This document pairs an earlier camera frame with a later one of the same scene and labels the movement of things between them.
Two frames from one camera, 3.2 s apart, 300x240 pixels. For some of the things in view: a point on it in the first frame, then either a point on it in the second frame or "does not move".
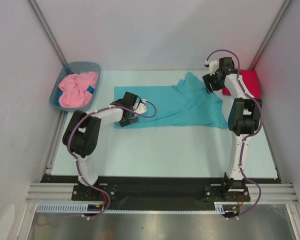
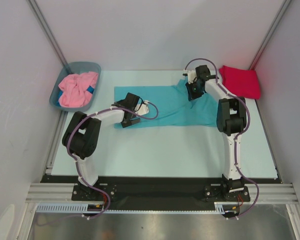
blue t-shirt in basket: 90,89 does not move
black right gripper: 210,84 to 194,92
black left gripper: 129,120 does not move
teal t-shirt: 186,105 does not move
